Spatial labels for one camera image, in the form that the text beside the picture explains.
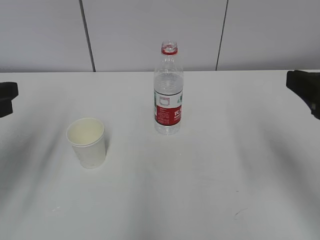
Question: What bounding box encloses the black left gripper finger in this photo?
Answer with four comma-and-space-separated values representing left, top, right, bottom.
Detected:
0, 82, 19, 118

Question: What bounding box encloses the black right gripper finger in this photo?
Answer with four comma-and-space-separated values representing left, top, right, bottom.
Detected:
286, 70, 320, 119

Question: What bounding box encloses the white paper cup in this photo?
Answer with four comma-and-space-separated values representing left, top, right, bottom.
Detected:
66, 118, 106, 169

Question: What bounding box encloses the clear plastic water bottle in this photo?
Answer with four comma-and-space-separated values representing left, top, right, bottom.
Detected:
153, 40, 184, 135

